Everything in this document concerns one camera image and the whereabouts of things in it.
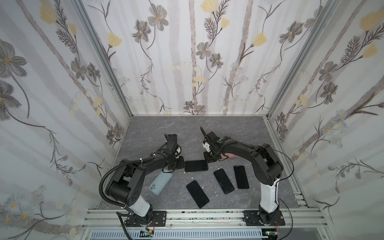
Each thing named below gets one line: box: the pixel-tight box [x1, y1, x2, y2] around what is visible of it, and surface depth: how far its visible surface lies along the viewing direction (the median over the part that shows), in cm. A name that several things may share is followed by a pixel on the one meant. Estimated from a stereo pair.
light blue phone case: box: [148, 170, 173, 195], surface depth 88 cm
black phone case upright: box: [167, 134, 178, 148], surface depth 107 cm
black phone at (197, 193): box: [186, 180, 210, 208], surface depth 84 cm
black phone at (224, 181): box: [213, 168, 235, 194], surface depth 88 cm
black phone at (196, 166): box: [185, 160, 209, 173], surface depth 96 cm
